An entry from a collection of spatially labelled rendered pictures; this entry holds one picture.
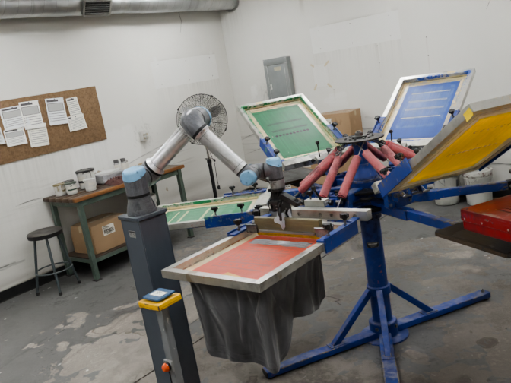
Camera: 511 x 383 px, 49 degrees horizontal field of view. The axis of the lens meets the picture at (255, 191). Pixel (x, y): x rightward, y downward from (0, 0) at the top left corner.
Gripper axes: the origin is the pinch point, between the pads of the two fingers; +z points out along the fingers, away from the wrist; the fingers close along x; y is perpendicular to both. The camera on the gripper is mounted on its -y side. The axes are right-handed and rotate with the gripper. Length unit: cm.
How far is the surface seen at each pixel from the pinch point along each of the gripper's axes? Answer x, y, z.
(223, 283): 61, -10, 5
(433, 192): -101, -36, 10
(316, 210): -20.6, -4.9, -1.9
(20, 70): -93, 380, -117
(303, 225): 1.5, -11.3, -1.3
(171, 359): 80, 10, 34
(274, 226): 1.5, 6.9, 0.4
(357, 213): -20.6, -28.8, -1.0
